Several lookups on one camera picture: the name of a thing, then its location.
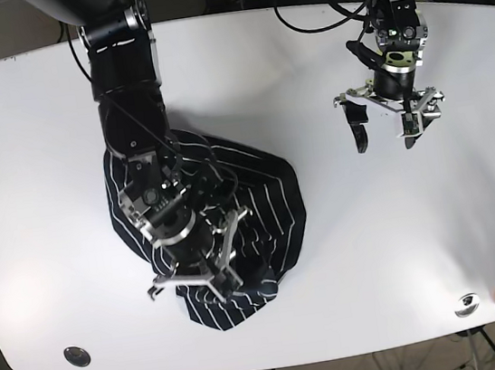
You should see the metal table grommet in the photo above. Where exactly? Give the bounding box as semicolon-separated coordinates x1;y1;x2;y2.
454;292;480;318
63;346;91;367

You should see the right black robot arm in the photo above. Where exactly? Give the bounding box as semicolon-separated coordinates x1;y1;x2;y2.
28;0;248;301

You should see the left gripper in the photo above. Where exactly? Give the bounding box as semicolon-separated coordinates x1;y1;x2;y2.
333;40;445;154

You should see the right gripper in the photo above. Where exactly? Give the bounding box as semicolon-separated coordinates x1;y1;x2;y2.
119;182;252;303

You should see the black white striped T-shirt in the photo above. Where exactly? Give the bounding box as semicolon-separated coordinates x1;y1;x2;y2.
97;111;322;345

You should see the left metal table grommet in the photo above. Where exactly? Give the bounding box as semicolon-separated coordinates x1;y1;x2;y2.
63;346;91;367

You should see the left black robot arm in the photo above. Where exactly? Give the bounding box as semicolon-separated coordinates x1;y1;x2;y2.
322;0;445;154

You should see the right metal table grommet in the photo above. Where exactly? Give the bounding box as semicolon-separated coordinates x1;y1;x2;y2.
454;292;480;318

